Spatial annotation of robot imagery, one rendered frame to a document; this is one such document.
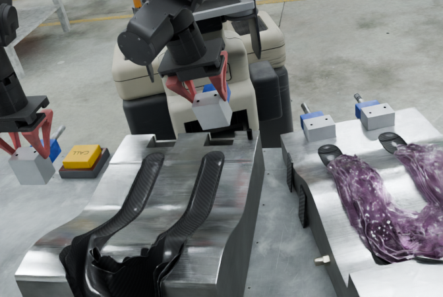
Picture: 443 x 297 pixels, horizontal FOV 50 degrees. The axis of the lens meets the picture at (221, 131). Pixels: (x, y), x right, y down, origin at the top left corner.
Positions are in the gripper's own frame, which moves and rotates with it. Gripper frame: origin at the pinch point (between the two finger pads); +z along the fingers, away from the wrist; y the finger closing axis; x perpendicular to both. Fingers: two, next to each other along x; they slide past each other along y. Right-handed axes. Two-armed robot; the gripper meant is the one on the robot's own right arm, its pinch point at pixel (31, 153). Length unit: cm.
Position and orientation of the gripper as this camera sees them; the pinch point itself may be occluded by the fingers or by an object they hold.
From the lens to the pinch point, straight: 85.8
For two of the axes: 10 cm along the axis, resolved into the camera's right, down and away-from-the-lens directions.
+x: 1.8, -5.7, 8.0
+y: 9.7, -0.3, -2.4
